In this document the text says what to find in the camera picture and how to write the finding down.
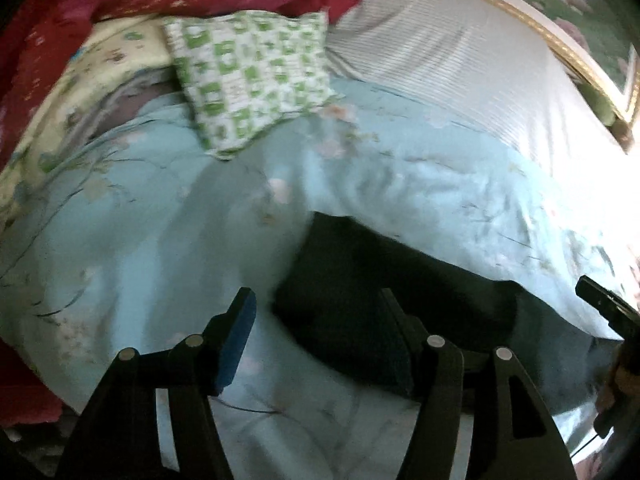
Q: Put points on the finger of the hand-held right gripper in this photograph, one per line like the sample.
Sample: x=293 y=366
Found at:
x=607 y=305

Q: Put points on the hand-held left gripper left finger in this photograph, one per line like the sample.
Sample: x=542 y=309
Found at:
x=235 y=340

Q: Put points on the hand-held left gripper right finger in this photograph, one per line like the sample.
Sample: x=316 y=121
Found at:
x=400 y=355

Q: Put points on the black pants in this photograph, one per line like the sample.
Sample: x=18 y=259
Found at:
x=370 y=280

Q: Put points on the person's right hand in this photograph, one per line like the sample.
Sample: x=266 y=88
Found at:
x=617 y=385

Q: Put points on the light blue floral quilt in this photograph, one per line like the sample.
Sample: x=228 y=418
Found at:
x=200 y=220

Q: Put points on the green checked pillow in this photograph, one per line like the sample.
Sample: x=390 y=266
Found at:
x=250 y=75

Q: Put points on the gold framed headboard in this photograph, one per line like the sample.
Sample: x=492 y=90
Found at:
x=560 y=25

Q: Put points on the white striped pillow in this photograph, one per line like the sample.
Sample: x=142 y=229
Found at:
x=460 y=60

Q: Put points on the yellow floral pillow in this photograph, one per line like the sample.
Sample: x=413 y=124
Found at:
x=75 y=90

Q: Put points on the red floral blanket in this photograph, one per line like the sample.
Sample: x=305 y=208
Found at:
x=60 y=15

